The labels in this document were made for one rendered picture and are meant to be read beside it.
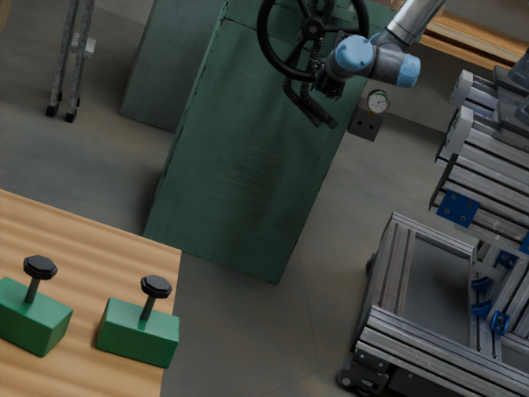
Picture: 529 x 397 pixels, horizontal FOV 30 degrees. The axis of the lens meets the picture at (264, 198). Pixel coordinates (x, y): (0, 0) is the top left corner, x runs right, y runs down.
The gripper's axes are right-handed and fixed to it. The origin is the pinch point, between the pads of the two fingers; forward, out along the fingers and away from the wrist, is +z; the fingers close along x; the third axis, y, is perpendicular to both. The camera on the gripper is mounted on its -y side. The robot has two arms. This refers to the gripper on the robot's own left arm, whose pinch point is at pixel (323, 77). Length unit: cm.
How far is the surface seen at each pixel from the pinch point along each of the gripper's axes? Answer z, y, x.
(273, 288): 54, 51, 14
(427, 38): 201, -97, 71
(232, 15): 19.8, -13.1, -26.5
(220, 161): 40.2, 22.4, -15.1
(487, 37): 203, -109, 99
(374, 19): 13.2, -24.4, 10.0
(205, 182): 44, 29, -17
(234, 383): 4, 80, 4
